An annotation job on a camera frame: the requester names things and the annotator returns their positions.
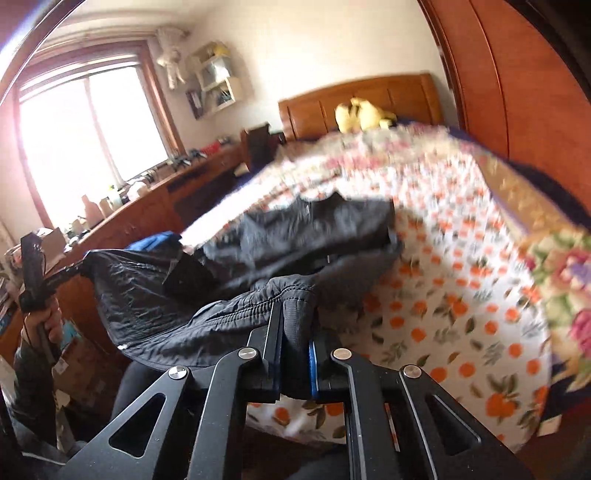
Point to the wood framed window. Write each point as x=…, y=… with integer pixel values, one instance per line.
x=83, y=129

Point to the black jacket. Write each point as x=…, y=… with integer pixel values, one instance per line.
x=277, y=230

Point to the orange print white blanket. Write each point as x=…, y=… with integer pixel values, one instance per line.
x=461, y=300

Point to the dark blue folded garment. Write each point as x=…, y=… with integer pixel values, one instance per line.
x=152, y=242

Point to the long wooden desk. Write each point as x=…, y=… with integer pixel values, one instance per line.
x=138, y=217

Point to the cardboard box with blue print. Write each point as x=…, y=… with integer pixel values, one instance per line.
x=76, y=355

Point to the white bottle with green cap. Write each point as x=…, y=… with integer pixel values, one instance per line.
x=114, y=196

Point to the white wall shelf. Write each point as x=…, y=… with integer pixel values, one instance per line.
x=231, y=92

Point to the pink floral quilt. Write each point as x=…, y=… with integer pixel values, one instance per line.
x=563, y=277

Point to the wooden headboard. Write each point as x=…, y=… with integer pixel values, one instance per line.
x=314, y=110

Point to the person's left hand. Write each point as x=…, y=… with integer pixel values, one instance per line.
x=48, y=325

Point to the yellow plush toy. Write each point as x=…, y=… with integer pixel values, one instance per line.
x=360, y=115

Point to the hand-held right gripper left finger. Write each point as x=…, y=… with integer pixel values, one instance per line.
x=272, y=350

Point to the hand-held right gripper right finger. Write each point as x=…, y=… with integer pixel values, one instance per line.
x=315, y=369

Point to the tied beige curtain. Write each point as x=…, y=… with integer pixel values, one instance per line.
x=171, y=57

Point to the navy blue bedspread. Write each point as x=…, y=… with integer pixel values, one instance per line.
x=549, y=194

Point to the open cardboard box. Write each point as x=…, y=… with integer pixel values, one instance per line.
x=51, y=239

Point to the red basket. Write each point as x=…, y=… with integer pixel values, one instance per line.
x=212, y=147

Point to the person's left forearm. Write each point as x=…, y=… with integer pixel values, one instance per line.
x=32, y=387

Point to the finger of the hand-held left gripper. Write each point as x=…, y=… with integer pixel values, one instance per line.
x=69, y=273

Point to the wooden slatted wardrobe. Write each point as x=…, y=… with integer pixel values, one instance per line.
x=508, y=92

